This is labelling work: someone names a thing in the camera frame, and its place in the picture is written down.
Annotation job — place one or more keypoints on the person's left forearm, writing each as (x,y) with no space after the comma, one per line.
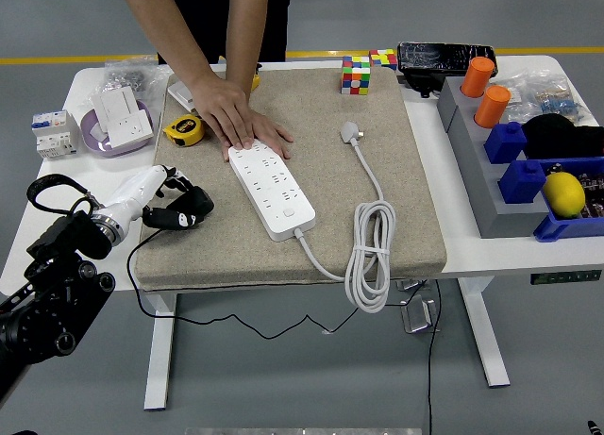
(247,29)

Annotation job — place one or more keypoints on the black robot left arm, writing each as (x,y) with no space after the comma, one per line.
(52,289)

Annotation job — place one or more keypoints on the clear bag of small parts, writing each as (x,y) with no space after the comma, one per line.
(552,97)

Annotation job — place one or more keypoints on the small metal bracket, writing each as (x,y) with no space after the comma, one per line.
(413,284)

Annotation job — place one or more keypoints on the grey stepped peg holder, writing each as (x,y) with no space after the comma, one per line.
(476,171)

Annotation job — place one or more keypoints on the black-white robot right hand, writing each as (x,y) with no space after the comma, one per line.
(593,428)

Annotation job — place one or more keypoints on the black table control panel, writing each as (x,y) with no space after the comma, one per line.
(564,278)

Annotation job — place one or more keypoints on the blue plastic bin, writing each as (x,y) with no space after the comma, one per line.
(561,227)

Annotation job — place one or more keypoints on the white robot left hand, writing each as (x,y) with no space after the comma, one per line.
(137,192)

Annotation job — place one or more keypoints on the yellow lemon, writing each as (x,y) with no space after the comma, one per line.
(564,194)

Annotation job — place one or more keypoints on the person's right forearm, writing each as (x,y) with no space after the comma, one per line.
(165,24)

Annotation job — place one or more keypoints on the black cloth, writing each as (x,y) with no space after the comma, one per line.
(557,135)

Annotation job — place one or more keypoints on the dark circuit board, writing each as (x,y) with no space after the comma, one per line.
(593,185)

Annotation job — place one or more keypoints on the person's left hand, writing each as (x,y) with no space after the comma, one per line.
(276,135)

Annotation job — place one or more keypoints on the black plug adapter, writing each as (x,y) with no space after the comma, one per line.
(196,204)

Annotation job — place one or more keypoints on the yellow black tool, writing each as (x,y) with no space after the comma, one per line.
(256,82)

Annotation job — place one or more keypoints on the white circuit breaker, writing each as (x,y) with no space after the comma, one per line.
(49,133)

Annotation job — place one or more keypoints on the orange cylinder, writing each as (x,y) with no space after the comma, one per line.
(491,107)
(477,76)

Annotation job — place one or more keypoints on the person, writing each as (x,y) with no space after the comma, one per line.
(212,24)

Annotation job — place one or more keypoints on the white switch plate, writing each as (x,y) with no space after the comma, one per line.
(113,104)

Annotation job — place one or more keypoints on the small Rubik's cube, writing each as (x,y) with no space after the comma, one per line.
(384,57)

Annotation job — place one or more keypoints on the white power strip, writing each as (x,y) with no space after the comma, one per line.
(273,194)

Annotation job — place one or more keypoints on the white table leg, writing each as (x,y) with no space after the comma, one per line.
(160,350)
(483,331)

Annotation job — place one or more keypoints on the purple bowl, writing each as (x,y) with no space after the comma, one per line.
(92,140)

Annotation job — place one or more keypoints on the yellow tape measure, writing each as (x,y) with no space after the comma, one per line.
(186,129)

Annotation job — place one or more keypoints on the large metal bracket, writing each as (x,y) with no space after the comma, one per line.
(417,314)

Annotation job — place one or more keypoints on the person's right hand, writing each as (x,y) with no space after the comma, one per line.
(226,105)

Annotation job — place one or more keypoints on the large Rubik's cube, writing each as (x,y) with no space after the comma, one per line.
(355,78)

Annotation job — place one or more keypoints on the blue block with knob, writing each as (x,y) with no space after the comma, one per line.
(505,145)
(521,182)

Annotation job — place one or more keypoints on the white flat switch panel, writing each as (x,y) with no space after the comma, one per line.
(179,93)

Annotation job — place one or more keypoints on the black film-wrapped device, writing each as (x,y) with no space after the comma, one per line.
(434,57)

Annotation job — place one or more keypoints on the white wall socket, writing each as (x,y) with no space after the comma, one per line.
(129,129)

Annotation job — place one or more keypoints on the clear bag of screws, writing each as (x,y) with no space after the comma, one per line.
(122,74)

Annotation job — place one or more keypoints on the grey-brown mat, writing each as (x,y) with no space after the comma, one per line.
(321,194)

